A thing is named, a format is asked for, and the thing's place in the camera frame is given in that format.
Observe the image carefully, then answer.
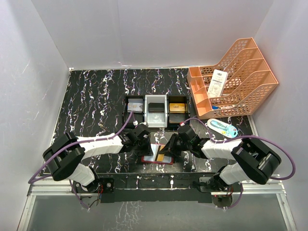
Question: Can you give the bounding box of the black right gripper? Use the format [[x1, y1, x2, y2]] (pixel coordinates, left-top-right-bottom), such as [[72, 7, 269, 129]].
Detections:
[[159, 133, 192, 157]]

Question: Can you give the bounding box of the brown credit card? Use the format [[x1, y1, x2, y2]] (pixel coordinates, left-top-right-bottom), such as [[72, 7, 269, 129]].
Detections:
[[156, 154, 165, 162]]

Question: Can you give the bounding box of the red leather card holder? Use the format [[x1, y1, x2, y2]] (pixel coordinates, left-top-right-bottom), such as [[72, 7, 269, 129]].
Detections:
[[141, 144, 173, 165]]

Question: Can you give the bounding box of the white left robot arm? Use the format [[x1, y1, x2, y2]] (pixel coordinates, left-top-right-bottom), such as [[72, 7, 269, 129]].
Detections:
[[42, 123, 153, 192]]

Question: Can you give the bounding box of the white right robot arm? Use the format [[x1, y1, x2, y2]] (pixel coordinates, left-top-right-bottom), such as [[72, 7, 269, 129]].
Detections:
[[159, 124, 282, 191]]

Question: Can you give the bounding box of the gold card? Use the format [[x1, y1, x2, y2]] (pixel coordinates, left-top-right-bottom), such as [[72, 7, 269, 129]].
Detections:
[[169, 103, 186, 114]]

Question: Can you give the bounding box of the black card in white bin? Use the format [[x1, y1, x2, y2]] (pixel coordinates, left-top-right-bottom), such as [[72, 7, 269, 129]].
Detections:
[[148, 103, 165, 113]]

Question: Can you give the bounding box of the white VIP card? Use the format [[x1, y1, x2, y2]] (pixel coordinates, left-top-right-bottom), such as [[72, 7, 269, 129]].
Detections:
[[127, 98, 143, 113]]

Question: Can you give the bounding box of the black bin right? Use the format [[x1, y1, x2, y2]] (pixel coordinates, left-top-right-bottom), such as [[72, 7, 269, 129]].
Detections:
[[167, 95, 190, 128]]

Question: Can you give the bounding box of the black bin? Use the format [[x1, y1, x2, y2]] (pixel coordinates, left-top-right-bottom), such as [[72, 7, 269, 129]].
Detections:
[[167, 95, 190, 128], [122, 95, 145, 128]]

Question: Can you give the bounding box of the white bin middle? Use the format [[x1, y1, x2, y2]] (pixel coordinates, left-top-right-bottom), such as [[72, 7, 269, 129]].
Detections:
[[144, 95, 167, 128]]

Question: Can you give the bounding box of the black bin left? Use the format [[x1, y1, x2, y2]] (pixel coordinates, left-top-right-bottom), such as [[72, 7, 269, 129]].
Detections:
[[122, 95, 145, 128]]

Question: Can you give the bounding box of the white blue tape dispenser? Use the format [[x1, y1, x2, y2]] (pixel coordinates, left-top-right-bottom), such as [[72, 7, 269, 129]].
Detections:
[[207, 119, 238, 138]]

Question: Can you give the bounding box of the white paper receipt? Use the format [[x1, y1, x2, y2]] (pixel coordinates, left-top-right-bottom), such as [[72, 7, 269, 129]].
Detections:
[[207, 69, 228, 98]]

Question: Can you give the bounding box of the orange plastic desk organizer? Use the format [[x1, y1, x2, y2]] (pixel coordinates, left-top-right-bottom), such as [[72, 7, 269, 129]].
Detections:
[[187, 38, 279, 119]]

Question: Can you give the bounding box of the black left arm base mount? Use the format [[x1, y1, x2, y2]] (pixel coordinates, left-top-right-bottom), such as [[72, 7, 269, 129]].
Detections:
[[72, 168, 116, 207]]

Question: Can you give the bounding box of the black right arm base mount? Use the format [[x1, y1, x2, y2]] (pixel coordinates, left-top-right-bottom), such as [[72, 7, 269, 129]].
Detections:
[[192, 177, 244, 209]]

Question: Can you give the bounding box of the aluminium frame rail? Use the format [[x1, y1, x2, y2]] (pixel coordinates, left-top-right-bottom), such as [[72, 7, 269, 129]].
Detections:
[[18, 176, 297, 231]]

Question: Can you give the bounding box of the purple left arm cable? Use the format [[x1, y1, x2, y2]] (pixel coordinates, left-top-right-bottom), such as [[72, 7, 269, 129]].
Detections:
[[28, 112, 135, 185]]

